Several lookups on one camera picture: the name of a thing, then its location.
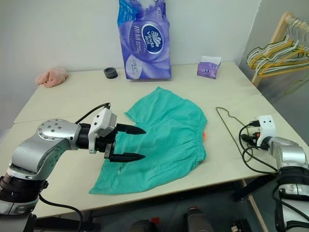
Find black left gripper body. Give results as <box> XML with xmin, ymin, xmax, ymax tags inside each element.
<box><xmin>95</xmin><ymin>130</ymin><xmax>118</xmax><ymax>163</ymax></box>

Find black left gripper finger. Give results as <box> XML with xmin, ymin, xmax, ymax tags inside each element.
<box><xmin>116</xmin><ymin>123</ymin><xmax>147</xmax><ymax>135</ymax></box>
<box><xmin>110</xmin><ymin>152</ymin><xmax>146</xmax><ymax>163</ymax></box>

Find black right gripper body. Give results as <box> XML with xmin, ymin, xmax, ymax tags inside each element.
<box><xmin>241</xmin><ymin>131</ymin><xmax>261</xmax><ymax>147</ymax></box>

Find green shorts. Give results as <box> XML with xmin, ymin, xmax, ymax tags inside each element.
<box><xmin>88</xmin><ymin>86</ymin><xmax>209</xmax><ymax>195</ymax></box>

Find black table brace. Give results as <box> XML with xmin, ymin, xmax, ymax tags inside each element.
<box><xmin>232</xmin><ymin>173</ymin><xmax>279</xmax><ymax>202</ymax></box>

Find black round tape roll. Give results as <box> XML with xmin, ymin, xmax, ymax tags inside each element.
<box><xmin>103</xmin><ymin>67</ymin><xmax>119</xmax><ymax>79</ymax></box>

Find wooden table leg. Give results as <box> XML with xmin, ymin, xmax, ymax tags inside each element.
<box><xmin>241</xmin><ymin>179</ymin><xmax>269</xmax><ymax>232</ymax></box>

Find small purple tissue pack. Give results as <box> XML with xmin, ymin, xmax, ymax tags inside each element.
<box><xmin>196</xmin><ymin>56</ymin><xmax>222</xmax><ymax>79</ymax></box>

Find pink fluffy cloth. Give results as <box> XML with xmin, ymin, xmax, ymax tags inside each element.
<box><xmin>35</xmin><ymin>66</ymin><xmax>69</xmax><ymax>88</ymax></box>

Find large purple tissue pack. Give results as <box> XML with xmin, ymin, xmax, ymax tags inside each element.
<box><xmin>116</xmin><ymin>0</ymin><xmax>173</xmax><ymax>81</ymax></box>

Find dark rounded shape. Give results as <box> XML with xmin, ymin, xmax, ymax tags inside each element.
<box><xmin>186</xmin><ymin>206</ymin><xmax>213</xmax><ymax>232</ymax></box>

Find wooden clothes rack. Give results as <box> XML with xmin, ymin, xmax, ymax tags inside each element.
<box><xmin>251</xmin><ymin>11</ymin><xmax>309</xmax><ymax>87</ymax></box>

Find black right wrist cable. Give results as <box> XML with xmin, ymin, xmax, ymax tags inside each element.
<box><xmin>238</xmin><ymin>120</ymin><xmax>279</xmax><ymax>174</ymax></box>

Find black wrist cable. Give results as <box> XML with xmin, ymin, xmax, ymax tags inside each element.
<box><xmin>238</xmin><ymin>120</ymin><xmax>279</xmax><ymax>174</ymax></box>
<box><xmin>74</xmin><ymin>102</ymin><xmax>112</xmax><ymax>125</ymax></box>

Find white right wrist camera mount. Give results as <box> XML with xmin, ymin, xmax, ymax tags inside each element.
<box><xmin>255</xmin><ymin>115</ymin><xmax>277</xmax><ymax>148</ymax></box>

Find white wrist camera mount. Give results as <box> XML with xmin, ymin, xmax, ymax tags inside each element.
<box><xmin>87</xmin><ymin>108</ymin><xmax>118</xmax><ymax>154</ymax></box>
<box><xmin>255</xmin><ymin>115</ymin><xmax>277</xmax><ymax>148</ymax></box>

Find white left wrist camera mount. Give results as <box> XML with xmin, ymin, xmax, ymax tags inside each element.
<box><xmin>87</xmin><ymin>108</ymin><xmax>118</xmax><ymax>154</ymax></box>

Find olive wire hanger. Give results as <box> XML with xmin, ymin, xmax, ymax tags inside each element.
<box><xmin>215</xmin><ymin>106</ymin><xmax>252</xmax><ymax>158</ymax></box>

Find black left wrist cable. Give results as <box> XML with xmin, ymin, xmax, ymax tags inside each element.
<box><xmin>74</xmin><ymin>102</ymin><xmax>112</xmax><ymax>125</ymax></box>

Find green wire hanger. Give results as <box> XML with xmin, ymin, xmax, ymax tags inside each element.
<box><xmin>281</xmin><ymin>71</ymin><xmax>309</xmax><ymax>95</ymax></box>

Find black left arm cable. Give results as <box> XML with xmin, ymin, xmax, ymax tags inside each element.
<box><xmin>38</xmin><ymin>193</ymin><xmax>84</xmax><ymax>224</ymax></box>

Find yellow wire hanger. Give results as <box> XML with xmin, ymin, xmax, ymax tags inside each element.
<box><xmin>248</xmin><ymin>44</ymin><xmax>309</xmax><ymax>76</ymax></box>

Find black table frame bar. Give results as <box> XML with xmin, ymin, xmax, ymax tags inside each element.
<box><xmin>35</xmin><ymin>209</ymin><xmax>102</xmax><ymax>232</ymax></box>

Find white wire hanger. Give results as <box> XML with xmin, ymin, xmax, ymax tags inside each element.
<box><xmin>246</xmin><ymin>35</ymin><xmax>301</xmax><ymax>64</ymax></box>

